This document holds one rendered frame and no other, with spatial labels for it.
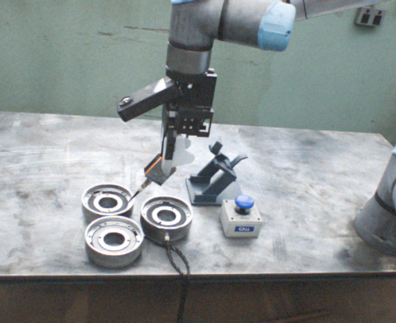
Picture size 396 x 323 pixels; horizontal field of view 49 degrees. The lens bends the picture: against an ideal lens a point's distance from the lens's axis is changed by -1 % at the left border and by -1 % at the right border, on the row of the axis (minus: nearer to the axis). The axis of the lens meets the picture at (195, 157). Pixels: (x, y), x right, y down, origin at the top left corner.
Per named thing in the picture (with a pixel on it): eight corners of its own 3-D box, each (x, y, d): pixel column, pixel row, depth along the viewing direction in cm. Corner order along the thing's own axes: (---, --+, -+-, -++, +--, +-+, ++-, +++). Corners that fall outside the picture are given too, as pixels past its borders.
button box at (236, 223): (225, 237, 90) (229, 219, 87) (219, 215, 96) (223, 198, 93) (262, 238, 91) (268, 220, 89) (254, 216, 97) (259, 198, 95)
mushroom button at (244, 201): (233, 223, 90) (238, 204, 87) (229, 211, 93) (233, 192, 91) (252, 223, 91) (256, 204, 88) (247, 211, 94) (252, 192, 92)
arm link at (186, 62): (170, 49, 69) (165, 33, 76) (167, 77, 72) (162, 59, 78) (216, 53, 71) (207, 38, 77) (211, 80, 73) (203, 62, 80)
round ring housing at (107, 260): (95, 278, 76) (96, 261, 74) (77, 239, 83) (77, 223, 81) (151, 262, 81) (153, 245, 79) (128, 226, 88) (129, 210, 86)
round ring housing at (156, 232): (139, 208, 94) (141, 193, 92) (188, 211, 95) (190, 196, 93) (139, 243, 85) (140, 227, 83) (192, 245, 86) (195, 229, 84)
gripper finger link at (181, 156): (192, 184, 83) (199, 138, 79) (161, 183, 82) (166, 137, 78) (190, 175, 86) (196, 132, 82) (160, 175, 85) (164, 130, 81)
